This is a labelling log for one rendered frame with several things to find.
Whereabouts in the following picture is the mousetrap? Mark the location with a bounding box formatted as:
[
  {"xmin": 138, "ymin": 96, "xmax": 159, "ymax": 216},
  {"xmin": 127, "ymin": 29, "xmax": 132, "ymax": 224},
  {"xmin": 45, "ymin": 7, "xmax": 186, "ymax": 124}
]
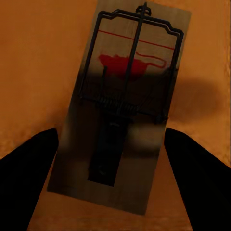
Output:
[{"xmin": 47, "ymin": 0, "xmax": 192, "ymax": 216}]

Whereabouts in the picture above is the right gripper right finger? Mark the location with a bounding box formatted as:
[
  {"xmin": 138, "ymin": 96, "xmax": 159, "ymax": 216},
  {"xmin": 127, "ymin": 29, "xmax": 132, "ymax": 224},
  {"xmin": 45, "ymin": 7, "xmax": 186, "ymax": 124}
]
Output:
[{"xmin": 164, "ymin": 128, "xmax": 231, "ymax": 231}]

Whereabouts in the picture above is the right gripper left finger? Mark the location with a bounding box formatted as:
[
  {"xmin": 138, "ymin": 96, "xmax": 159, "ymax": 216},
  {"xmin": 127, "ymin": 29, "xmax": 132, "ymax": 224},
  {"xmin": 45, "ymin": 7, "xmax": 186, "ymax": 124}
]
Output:
[{"xmin": 0, "ymin": 128, "xmax": 59, "ymax": 231}]

